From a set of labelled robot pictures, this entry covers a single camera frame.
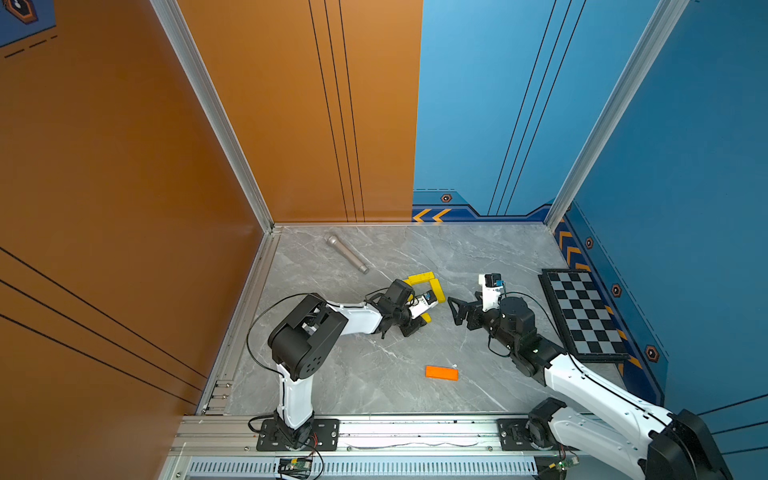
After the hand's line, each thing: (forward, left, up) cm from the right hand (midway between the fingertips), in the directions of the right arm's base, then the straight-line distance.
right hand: (462, 296), depth 81 cm
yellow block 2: (+11, +4, -14) cm, 19 cm away
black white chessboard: (-2, -39, -13) cm, 41 cm away
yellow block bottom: (+1, +9, -15) cm, 17 cm away
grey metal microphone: (+32, +42, -12) cm, 54 cm away
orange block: (-15, +6, -15) cm, 23 cm away
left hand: (+3, +10, -15) cm, 18 cm away
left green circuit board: (-37, +42, -18) cm, 59 cm away
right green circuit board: (-36, -22, -16) cm, 45 cm away
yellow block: (-1, +14, +2) cm, 14 cm away
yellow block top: (+16, +10, -14) cm, 24 cm away
